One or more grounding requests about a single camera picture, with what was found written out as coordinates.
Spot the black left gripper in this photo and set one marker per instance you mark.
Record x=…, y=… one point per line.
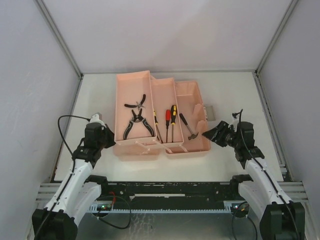
x=109, y=137

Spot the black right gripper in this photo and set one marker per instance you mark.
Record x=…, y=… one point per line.
x=220, y=133

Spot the black claw hammer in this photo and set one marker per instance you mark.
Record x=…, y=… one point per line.
x=192, y=134

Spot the beige tool box latch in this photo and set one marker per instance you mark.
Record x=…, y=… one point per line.
x=209, y=113

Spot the yellow black screwdriver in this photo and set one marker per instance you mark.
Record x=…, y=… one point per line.
x=173, y=115
x=159, y=137

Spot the red black screwdriver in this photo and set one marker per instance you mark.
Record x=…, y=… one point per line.
x=167, y=122

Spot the black handled pliers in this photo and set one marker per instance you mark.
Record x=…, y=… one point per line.
x=138, y=104

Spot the pink translucent tool box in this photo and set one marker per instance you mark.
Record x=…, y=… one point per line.
x=191, y=105

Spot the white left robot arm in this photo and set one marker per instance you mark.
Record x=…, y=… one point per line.
x=60, y=218

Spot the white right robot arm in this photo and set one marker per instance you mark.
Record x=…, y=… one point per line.
x=280, y=218

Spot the pink upper cantilever tray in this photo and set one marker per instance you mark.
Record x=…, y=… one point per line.
x=134, y=111

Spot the pink cantilever tray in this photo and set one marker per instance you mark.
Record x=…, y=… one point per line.
x=134, y=111
x=163, y=98

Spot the pink middle cantilever tray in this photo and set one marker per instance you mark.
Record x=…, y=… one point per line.
x=163, y=98

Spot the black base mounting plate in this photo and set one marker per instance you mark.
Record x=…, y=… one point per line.
x=143, y=197

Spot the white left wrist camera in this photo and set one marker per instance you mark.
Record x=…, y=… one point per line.
x=97, y=118

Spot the grey slotted cable duct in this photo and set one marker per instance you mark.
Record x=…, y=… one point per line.
x=227, y=207

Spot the aluminium frame rail front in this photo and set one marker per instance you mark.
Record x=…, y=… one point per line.
x=295, y=192

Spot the left aluminium corner post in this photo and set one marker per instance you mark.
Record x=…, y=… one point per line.
x=53, y=27

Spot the aluminium corner post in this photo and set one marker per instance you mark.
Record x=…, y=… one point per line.
x=53, y=27
x=277, y=34

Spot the right aluminium corner post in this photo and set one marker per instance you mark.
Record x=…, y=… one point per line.
x=277, y=34

